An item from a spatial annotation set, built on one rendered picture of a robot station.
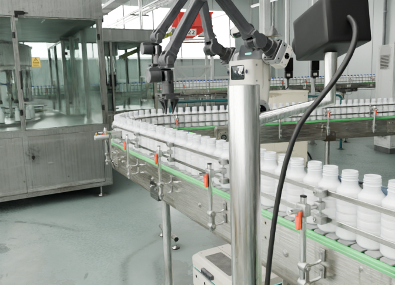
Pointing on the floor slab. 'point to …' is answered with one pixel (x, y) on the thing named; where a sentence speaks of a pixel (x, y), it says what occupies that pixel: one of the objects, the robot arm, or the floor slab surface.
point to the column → (264, 10)
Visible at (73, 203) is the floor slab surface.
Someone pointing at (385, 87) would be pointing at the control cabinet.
